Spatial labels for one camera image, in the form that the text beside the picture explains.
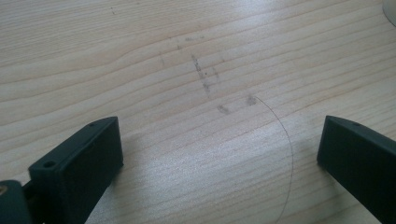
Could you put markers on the thin dark hair strand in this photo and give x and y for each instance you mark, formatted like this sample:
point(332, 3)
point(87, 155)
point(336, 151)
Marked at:
point(291, 146)

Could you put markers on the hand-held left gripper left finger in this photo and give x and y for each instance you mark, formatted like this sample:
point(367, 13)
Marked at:
point(77, 168)

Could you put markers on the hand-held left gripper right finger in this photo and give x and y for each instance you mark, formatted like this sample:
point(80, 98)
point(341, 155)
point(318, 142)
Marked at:
point(361, 161)

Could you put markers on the white round container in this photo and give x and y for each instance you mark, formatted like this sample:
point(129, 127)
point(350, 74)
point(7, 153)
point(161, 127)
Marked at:
point(391, 10)

